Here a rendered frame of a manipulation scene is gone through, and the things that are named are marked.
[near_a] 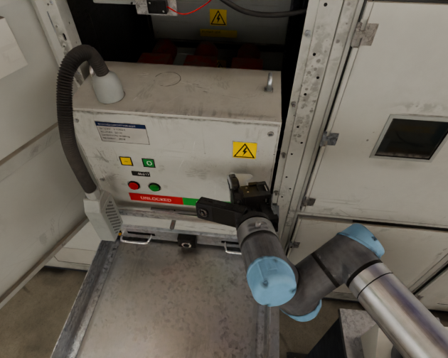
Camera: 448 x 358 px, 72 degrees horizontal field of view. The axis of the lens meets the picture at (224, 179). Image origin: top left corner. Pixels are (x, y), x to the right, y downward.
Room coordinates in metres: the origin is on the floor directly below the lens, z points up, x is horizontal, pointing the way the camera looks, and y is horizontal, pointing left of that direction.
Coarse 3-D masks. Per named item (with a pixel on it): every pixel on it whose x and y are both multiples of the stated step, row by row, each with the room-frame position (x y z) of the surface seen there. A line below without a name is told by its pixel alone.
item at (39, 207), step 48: (0, 0) 0.71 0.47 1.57; (0, 48) 0.67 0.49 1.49; (48, 48) 0.79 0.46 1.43; (0, 96) 0.64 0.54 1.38; (48, 96) 0.74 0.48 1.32; (0, 144) 0.59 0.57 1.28; (48, 144) 0.66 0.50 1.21; (0, 192) 0.52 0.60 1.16; (48, 192) 0.61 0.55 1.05; (0, 240) 0.46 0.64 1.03; (48, 240) 0.54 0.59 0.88; (0, 288) 0.38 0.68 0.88
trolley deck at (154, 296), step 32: (128, 256) 0.50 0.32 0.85; (160, 256) 0.50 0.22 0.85; (192, 256) 0.50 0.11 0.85; (224, 256) 0.50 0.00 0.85; (128, 288) 0.39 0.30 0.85; (160, 288) 0.39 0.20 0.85; (192, 288) 0.39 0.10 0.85; (224, 288) 0.39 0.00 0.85; (96, 320) 0.29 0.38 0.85; (128, 320) 0.29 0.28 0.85; (160, 320) 0.29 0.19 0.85; (192, 320) 0.29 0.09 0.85; (224, 320) 0.29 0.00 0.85; (96, 352) 0.21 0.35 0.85; (128, 352) 0.21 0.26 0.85; (160, 352) 0.21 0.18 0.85; (192, 352) 0.21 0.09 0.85; (224, 352) 0.21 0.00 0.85
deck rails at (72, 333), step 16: (96, 256) 0.47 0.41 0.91; (112, 256) 0.50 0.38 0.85; (96, 272) 0.43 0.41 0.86; (80, 288) 0.36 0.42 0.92; (96, 288) 0.39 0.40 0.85; (80, 304) 0.33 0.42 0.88; (96, 304) 0.34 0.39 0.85; (80, 320) 0.29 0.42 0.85; (256, 320) 0.29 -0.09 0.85; (64, 336) 0.24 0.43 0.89; (80, 336) 0.25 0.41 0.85; (256, 336) 0.25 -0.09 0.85; (64, 352) 0.21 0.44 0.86; (256, 352) 0.21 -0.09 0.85
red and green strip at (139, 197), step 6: (132, 198) 0.57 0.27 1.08; (138, 198) 0.57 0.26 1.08; (144, 198) 0.57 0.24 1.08; (150, 198) 0.56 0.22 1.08; (156, 198) 0.56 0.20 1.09; (162, 198) 0.56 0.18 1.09; (168, 198) 0.56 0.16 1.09; (174, 198) 0.56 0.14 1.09; (180, 198) 0.55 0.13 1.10; (186, 198) 0.55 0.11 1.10; (192, 198) 0.55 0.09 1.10; (180, 204) 0.55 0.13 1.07; (186, 204) 0.55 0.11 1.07; (192, 204) 0.55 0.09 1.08
